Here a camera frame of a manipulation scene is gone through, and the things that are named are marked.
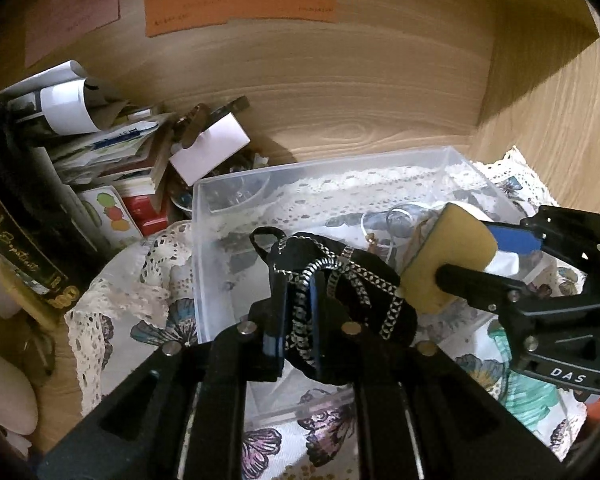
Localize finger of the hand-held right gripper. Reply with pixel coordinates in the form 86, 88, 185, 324
484, 223, 547, 257
436, 261, 527, 312

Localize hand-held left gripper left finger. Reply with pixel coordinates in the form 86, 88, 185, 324
40, 259, 288, 480

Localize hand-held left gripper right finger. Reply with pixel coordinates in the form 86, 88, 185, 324
307, 270, 572, 480

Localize yellow sponge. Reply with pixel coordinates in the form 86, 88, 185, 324
399, 202, 499, 314

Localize black cloth with patterned straps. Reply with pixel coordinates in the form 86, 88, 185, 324
250, 227, 419, 387

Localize clear plastic box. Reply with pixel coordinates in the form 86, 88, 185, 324
192, 145, 600, 422

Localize white cloth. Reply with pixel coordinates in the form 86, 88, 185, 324
482, 249, 522, 277

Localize clear plastic rings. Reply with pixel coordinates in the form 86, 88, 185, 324
359, 202, 433, 257

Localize white lace butterfly tablecloth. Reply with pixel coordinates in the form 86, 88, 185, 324
64, 145, 590, 480

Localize red box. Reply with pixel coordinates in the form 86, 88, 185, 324
122, 194, 170, 237

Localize white folded card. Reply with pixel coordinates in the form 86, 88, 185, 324
169, 114, 251, 187

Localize card with coloured fruit print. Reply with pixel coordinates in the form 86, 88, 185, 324
79, 185, 145, 247

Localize gold cylinder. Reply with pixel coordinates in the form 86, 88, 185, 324
0, 264, 62, 332

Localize pile of papers and cards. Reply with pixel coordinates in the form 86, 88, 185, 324
0, 59, 272, 248

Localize beige rounded object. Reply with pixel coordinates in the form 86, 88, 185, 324
0, 339, 39, 437

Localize black box with gold print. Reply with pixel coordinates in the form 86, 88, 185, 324
0, 99, 83, 312

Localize orange paper note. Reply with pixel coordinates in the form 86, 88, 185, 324
143, 0, 339, 38

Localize pink paper note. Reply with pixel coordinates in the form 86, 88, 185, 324
24, 0, 121, 69

